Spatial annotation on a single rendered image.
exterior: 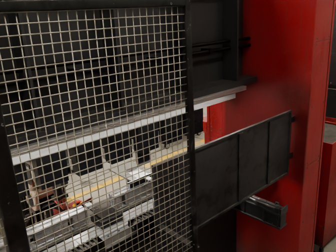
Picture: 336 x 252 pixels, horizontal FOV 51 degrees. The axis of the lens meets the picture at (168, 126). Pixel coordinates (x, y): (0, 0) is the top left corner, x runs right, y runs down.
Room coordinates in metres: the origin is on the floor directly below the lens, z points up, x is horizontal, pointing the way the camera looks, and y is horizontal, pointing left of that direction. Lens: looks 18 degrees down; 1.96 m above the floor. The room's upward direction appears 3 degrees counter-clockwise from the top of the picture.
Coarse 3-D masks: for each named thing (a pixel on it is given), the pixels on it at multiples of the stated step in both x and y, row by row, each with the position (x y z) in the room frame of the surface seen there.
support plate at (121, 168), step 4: (128, 160) 2.25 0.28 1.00; (128, 164) 2.18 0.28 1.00; (132, 164) 2.18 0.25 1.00; (136, 164) 2.17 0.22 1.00; (112, 168) 2.13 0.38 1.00; (116, 168) 2.12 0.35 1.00; (120, 168) 2.12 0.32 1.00; (116, 172) 2.06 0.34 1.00; (124, 172) 2.06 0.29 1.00; (148, 172) 2.04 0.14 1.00; (124, 176) 2.00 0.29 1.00
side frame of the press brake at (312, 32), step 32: (256, 0) 2.39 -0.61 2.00; (288, 0) 2.22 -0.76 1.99; (320, 0) 2.13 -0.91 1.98; (256, 32) 2.38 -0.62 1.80; (288, 32) 2.21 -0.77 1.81; (320, 32) 2.15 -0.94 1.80; (256, 64) 2.38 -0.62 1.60; (288, 64) 2.20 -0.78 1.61; (320, 64) 2.17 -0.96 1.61; (256, 96) 2.37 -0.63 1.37; (288, 96) 2.19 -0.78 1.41; (320, 96) 2.19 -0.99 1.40; (224, 128) 2.59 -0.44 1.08; (320, 128) 2.22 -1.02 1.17; (320, 160) 2.24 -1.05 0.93; (288, 192) 2.16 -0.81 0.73; (256, 224) 2.35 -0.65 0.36; (288, 224) 2.15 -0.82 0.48
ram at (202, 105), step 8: (224, 96) 2.43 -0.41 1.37; (232, 96) 2.49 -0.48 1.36; (200, 104) 2.27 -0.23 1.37; (208, 104) 2.32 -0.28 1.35; (168, 112) 2.08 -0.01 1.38; (176, 112) 2.12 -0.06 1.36; (184, 112) 2.17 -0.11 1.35; (144, 120) 1.96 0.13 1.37; (152, 120) 1.99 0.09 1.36; (112, 128) 1.81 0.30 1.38; (120, 128) 1.84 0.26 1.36; (128, 128) 1.88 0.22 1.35; (88, 136) 1.71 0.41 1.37; (96, 136) 1.74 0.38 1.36; (104, 136) 1.78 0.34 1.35; (64, 144) 1.63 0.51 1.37; (72, 144) 1.65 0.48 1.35; (32, 152) 1.52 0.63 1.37; (40, 152) 1.55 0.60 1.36; (48, 152) 1.57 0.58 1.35; (16, 160) 1.47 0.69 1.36; (24, 160) 1.50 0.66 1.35
